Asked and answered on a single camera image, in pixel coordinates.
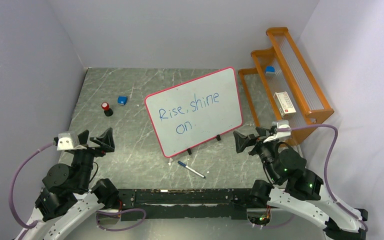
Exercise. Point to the pink framed whiteboard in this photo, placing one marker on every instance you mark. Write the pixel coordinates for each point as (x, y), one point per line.
(186, 115)

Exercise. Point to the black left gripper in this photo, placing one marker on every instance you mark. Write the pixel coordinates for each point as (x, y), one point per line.
(105, 140)

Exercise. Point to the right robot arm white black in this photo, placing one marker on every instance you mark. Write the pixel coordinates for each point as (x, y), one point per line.
(292, 187)

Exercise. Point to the blue marker cap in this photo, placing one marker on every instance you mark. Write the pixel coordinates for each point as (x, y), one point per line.
(181, 163)

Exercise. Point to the blue eraser on rack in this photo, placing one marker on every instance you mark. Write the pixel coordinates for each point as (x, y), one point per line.
(270, 71)

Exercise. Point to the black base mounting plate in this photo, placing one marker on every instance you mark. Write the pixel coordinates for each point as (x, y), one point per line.
(232, 203)

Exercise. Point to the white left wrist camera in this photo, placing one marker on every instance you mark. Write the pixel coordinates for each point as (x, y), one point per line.
(66, 141)

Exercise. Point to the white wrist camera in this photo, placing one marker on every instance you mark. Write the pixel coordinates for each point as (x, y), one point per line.
(66, 141)
(279, 131)

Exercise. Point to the white red small box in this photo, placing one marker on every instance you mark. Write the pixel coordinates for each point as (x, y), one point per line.
(284, 104)

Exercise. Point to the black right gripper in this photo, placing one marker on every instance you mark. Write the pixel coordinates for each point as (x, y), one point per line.
(242, 141)

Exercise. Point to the red capped black bottle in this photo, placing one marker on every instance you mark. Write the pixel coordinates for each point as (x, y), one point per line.
(107, 109)

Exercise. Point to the blue eraser on table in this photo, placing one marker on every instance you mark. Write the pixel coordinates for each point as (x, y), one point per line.
(122, 100)

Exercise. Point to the orange wooden tiered rack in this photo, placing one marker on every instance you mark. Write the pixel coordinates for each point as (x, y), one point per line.
(293, 76)

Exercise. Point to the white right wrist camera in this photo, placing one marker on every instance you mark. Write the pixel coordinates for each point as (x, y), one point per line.
(279, 131)

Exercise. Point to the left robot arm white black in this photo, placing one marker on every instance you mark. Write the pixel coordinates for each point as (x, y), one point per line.
(67, 199)

